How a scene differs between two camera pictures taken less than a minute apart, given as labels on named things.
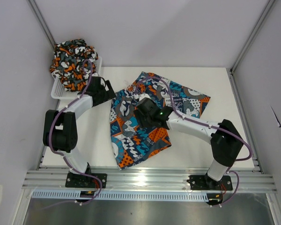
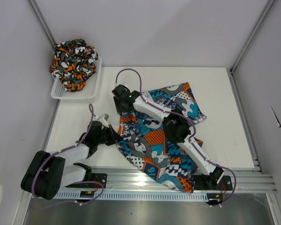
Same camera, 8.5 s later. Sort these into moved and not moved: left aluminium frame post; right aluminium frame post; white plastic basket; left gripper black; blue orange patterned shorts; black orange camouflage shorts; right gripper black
Moved: blue orange patterned shorts; right gripper black; left gripper black
Not moved: black orange camouflage shorts; left aluminium frame post; right aluminium frame post; white plastic basket
